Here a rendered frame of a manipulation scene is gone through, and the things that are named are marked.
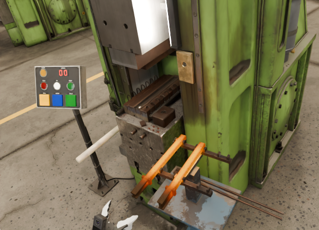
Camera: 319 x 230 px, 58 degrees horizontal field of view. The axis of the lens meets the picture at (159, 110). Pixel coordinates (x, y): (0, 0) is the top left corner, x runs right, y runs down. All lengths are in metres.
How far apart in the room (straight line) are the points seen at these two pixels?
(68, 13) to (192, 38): 5.08
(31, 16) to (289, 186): 5.35
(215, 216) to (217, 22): 0.91
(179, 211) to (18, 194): 1.84
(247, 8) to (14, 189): 2.50
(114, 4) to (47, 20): 4.87
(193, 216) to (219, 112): 0.54
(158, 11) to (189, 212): 1.02
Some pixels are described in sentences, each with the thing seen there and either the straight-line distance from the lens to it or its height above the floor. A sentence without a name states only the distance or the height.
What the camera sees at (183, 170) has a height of 0.98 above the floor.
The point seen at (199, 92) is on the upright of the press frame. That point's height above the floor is 1.13.
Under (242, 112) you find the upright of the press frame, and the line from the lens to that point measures 1.99.
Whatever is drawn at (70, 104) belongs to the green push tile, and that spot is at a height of 0.99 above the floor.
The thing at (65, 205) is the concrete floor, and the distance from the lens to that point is 2.72.
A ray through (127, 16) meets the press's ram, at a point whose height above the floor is 1.56.
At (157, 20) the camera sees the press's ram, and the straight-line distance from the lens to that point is 1.53.
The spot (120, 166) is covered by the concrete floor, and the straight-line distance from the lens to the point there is 2.82.
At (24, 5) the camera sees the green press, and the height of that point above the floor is 0.75.
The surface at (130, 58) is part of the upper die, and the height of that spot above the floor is 1.33.
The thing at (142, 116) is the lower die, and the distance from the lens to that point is 1.75.
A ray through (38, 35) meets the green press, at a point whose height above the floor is 0.17.
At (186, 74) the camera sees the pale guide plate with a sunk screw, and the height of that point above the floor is 1.23.
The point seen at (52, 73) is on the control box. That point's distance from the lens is 2.04.
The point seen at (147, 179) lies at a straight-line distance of 1.33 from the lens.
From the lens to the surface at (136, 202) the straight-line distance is 2.51.
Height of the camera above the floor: 1.97
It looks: 36 degrees down
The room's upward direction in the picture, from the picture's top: 10 degrees counter-clockwise
